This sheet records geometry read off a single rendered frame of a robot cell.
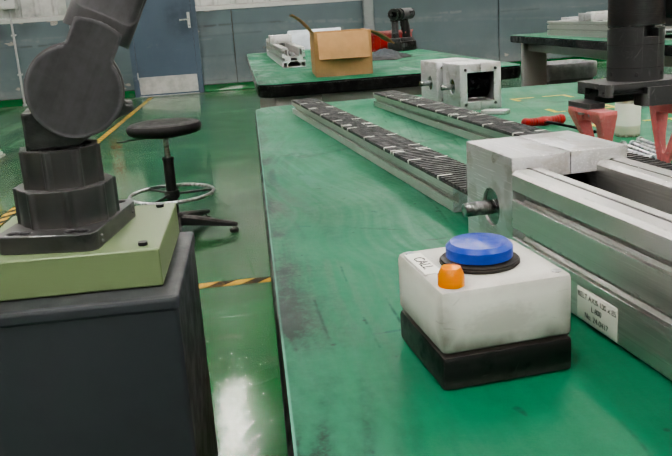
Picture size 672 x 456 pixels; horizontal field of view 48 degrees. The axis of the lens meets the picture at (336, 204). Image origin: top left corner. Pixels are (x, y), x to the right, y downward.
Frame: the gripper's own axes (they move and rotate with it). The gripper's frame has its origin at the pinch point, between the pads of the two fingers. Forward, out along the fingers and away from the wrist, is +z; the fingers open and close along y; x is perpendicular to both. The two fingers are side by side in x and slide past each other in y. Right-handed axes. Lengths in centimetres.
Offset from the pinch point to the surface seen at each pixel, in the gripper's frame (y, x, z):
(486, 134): -1.7, 35.4, 1.6
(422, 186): -21.1, 9.4, 2.2
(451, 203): -21.1, 0.3, 2.1
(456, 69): 9, 75, -5
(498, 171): -23.9, -17.8, -5.0
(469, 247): -32.7, -33.3, -4.4
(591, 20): 173, 299, -5
